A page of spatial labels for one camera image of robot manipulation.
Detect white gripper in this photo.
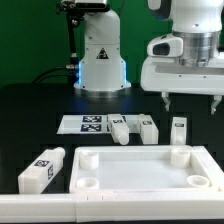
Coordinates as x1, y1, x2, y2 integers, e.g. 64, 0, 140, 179
140, 54, 224, 115

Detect white desk top tray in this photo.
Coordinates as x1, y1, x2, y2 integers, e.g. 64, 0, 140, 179
69, 145, 217, 193

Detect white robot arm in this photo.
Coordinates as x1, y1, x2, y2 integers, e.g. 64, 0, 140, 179
74, 0, 224, 107

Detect white right fence bar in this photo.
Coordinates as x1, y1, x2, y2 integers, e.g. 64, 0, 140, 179
191, 146, 224, 192

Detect white fence bar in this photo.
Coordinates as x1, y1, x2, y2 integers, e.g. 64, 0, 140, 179
191, 146, 224, 192
0, 192, 224, 223

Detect white marker sheet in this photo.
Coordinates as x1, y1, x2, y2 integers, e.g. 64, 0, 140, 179
57, 114, 138, 134

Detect white front fence bar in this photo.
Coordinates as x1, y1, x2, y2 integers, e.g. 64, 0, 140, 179
0, 192, 224, 223

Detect black cables behind base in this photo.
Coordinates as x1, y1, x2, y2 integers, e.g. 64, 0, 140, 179
32, 64, 81, 84

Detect black camera on stand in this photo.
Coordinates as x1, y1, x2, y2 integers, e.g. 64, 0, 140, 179
56, 0, 110, 85

